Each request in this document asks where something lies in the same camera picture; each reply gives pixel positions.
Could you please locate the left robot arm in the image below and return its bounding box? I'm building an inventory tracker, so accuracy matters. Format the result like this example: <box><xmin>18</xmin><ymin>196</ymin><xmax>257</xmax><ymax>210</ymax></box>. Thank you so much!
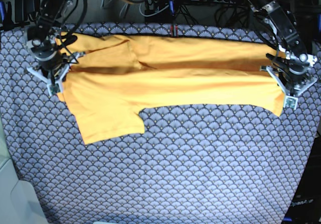
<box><xmin>246</xmin><ymin>0</ymin><xmax>317</xmax><ymax>110</ymax></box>

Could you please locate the yellow T-shirt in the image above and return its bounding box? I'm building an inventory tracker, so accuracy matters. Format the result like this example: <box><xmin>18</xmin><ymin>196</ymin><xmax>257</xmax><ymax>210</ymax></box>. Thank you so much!
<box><xmin>58</xmin><ymin>34</ymin><xmax>284</xmax><ymax>144</ymax></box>

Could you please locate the blue fan-patterned tablecloth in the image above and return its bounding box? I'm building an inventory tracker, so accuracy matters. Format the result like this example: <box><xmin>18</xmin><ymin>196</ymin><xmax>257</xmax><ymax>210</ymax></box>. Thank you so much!
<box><xmin>1</xmin><ymin>29</ymin><xmax>320</xmax><ymax>223</ymax></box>

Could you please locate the white plastic bin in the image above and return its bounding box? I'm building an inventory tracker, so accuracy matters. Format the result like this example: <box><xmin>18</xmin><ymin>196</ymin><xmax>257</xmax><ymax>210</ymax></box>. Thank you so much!
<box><xmin>1</xmin><ymin>128</ymin><xmax>48</xmax><ymax>223</ymax></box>

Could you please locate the red centre table clamp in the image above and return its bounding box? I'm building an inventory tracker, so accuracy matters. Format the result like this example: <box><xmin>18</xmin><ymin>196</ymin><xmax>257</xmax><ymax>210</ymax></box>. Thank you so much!
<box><xmin>170</xmin><ymin>24</ymin><xmax>178</xmax><ymax>38</ymax></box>

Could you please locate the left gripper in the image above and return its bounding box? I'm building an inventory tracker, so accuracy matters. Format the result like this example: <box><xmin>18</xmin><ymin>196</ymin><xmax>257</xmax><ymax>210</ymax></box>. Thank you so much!
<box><xmin>260</xmin><ymin>53</ymin><xmax>317</xmax><ymax>109</ymax></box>

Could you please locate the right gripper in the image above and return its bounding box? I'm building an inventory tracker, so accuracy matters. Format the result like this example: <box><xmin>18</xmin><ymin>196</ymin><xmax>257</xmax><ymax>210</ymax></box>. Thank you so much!
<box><xmin>26</xmin><ymin>38</ymin><xmax>86</xmax><ymax>96</ymax></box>

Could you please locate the black OpenArm case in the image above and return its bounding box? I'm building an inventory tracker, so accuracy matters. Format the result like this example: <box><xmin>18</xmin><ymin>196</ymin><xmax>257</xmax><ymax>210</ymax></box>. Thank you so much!
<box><xmin>282</xmin><ymin>137</ymin><xmax>320</xmax><ymax>223</ymax></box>

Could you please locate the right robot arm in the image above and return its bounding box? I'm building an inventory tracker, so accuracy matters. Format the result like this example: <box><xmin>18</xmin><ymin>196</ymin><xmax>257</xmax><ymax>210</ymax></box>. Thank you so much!
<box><xmin>24</xmin><ymin>0</ymin><xmax>88</xmax><ymax>96</ymax></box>

